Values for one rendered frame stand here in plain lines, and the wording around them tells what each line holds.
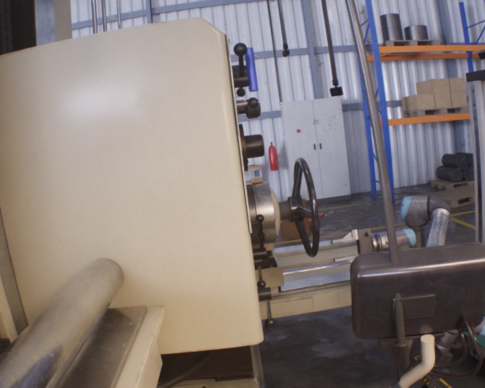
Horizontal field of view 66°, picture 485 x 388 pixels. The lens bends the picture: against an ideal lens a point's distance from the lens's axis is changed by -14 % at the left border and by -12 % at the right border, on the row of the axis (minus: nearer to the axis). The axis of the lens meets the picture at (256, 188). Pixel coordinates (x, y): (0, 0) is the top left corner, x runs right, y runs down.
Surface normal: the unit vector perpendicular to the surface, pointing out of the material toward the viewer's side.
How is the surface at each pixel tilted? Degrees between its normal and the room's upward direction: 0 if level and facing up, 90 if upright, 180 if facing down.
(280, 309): 90
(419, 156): 90
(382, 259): 20
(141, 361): 0
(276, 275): 90
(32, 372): 56
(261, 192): 39
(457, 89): 90
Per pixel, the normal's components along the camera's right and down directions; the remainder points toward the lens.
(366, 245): 0.04, -0.13
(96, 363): -0.12, -0.98
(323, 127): 0.07, 0.13
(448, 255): -0.18, -0.87
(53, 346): 0.76, -0.65
